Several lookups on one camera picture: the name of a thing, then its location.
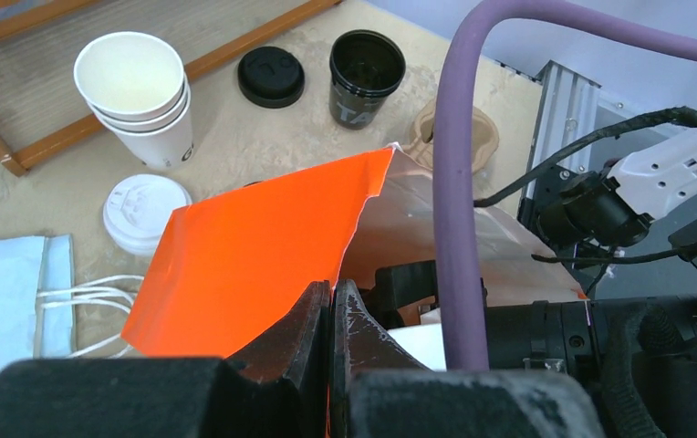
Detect wooden shelf rack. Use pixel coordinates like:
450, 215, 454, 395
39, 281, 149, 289
0, 1, 329, 176

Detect light blue paper bag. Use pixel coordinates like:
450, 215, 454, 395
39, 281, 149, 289
0, 234, 147, 418

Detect orange paper bag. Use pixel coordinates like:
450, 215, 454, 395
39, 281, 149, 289
122, 146, 584, 357

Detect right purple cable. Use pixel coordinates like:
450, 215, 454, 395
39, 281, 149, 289
432, 0, 697, 373

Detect black paper cup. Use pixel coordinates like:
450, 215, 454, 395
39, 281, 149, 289
328, 29, 406, 130

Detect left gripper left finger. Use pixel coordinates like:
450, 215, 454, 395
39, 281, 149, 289
0, 282, 331, 437

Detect stacked white paper cups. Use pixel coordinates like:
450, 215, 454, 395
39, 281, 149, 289
73, 31, 195, 172

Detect black cup lid rear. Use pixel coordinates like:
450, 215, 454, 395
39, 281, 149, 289
236, 46, 306, 109

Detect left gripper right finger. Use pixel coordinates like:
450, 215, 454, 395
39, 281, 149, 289
331, 280, 603, 437

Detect white cup lid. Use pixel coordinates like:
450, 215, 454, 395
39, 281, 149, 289
102, 173, 192, 257

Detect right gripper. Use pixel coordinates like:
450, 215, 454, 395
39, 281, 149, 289
363, 260, 589, 372

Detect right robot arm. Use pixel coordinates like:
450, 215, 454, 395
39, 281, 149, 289
346, 131, 697, 437

